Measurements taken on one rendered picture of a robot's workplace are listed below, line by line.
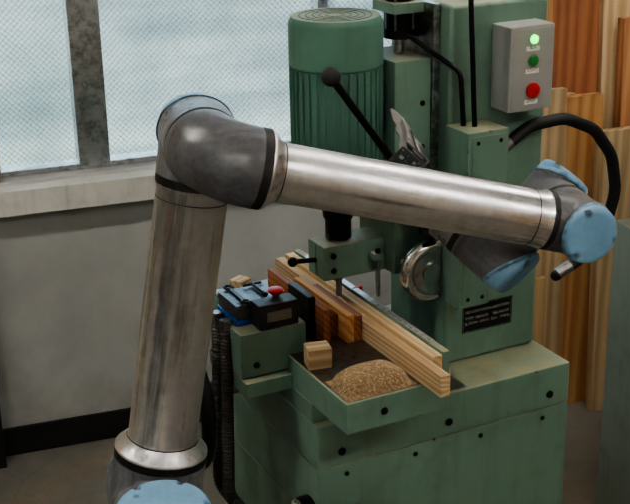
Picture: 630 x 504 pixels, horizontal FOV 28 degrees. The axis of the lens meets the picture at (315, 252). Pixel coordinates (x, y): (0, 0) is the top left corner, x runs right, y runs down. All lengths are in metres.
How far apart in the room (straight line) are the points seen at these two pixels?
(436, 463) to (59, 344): 1.66
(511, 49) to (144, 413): 0.94
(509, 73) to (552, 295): 1.69
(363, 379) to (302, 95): 0.53
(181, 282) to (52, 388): 2.05
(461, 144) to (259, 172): 0.70
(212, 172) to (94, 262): 2.07
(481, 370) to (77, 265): 1.60
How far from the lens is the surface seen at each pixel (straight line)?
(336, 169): 1.75
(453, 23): 2.34
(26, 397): 3.91
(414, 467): 2.47
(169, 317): 1.91
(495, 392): 2.50
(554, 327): 4.00
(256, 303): 2.31
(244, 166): 1.70
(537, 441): 2.62
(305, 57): 2.28
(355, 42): 2.26
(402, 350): 2.28
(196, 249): 1.87
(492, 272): 2.01
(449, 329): 2.52
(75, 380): 3.91
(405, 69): 2.35
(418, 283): 2.41
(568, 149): 3.88
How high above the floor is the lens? 1.90
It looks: 21 degrees down
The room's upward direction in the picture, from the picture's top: 1 degrees counter-clockwise
